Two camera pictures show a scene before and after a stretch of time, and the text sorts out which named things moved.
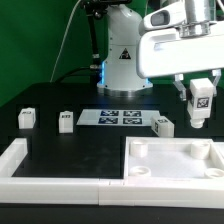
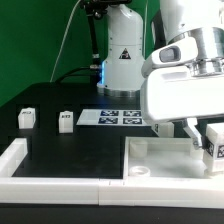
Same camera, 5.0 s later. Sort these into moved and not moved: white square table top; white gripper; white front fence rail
Moved: white gripper
Not moved: white front fence rail; white square table top
